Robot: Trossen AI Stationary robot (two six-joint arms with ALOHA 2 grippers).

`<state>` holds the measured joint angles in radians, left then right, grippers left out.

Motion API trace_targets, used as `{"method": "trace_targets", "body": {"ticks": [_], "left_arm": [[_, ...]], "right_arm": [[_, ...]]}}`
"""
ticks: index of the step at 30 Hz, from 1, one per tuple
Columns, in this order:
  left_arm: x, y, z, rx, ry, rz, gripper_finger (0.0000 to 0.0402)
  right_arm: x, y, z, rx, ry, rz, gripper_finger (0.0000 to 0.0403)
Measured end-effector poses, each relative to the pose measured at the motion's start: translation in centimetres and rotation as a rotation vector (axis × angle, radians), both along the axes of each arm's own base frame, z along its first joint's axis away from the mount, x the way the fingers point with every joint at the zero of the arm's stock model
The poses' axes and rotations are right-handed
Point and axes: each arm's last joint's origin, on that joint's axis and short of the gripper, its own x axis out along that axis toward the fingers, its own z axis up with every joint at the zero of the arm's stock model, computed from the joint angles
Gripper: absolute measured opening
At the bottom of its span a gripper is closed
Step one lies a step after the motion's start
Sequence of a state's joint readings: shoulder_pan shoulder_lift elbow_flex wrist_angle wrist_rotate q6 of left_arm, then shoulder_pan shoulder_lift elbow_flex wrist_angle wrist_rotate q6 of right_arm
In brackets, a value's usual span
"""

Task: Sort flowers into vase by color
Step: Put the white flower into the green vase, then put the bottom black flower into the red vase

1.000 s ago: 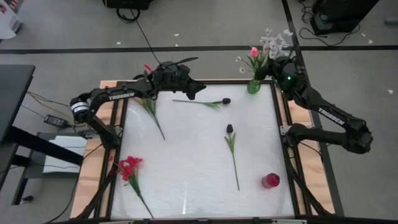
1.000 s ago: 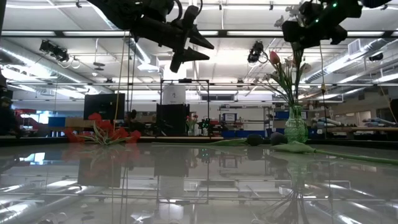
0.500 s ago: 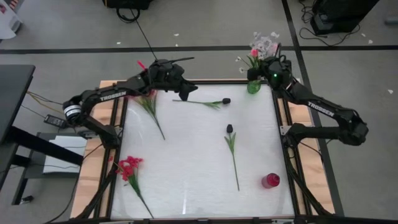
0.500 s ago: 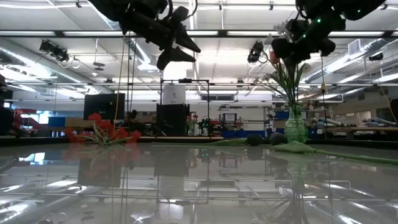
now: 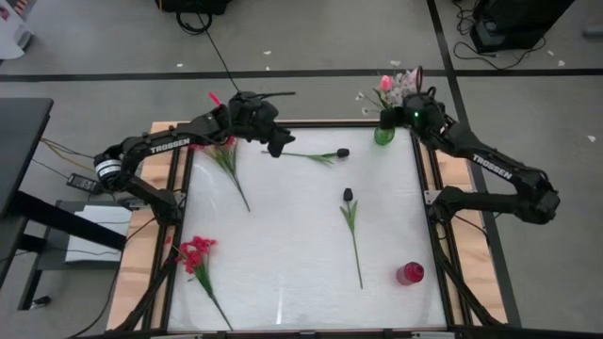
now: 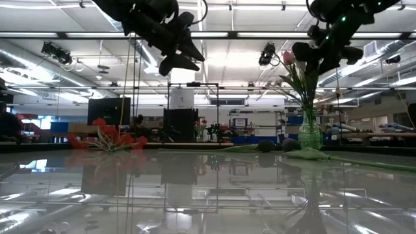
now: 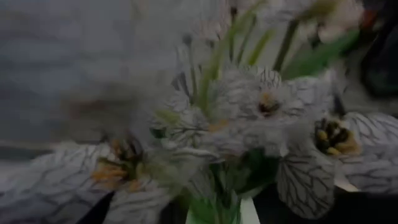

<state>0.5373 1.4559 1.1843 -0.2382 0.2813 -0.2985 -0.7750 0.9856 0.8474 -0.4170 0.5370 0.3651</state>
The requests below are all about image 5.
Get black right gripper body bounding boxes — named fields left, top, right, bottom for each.
left=379, top=106, right=409, bottom=132

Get light wooden table board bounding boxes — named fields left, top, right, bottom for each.
left=106, top=119, right=509, bottom=331

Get white flat box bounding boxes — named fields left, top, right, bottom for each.
left=64, top=204, right=133, bottom=264

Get black equipment box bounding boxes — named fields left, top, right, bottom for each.
left=155, top=0, right=235, bottom=15

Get tangled black cables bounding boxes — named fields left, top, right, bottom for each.
left=451, top=0, right=547, bottom=72

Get large black case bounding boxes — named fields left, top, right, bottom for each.
left=469, top=0, right=576, bottom=54

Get red artificial flower bunch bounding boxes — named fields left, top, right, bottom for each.
left=164, top=234, right=236, bottom=331
left=187, top=136, right=253, bottom=214

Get long black floor cable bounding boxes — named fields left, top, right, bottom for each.
left=176, top=9, right=242, bottom=94

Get black aluminium table frame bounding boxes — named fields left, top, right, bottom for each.
left=110, top=119, right=508, bottom=339

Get black power adapter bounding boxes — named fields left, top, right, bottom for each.
left=65, top=172, right=103, bottom=195

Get black artificial tulip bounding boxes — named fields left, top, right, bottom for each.
left=339, top=187, right=365, bottom=290
left=260, top=147, right=351, bottom=167

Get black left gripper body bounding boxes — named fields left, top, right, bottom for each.
left=266, top=125, right=297, bottom=148

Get white floor object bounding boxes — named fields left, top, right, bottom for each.
left=0, top=0, right=34, bottom=61

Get black desk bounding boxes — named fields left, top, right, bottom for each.
left=0, top=97, right=128, bottom=312

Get orange and yellow wires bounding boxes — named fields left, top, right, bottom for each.
left=40, top=137, right=103, bottom=180

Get red vase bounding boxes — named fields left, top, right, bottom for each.
left=395, top=261, right=426, bottom=287

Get pink artificial tulip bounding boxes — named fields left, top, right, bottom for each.
left=374, top=74, right=395, bottom=112
left=407, top=65, right=424, bottom=93

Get green glass vase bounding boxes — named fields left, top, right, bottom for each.
left=373, top=124, right=397, bottom=147

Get white artificial flower bunch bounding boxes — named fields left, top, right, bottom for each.
left=355, top=91, right=392, bottom=119
left=388, top=70, right=418, bottom=107

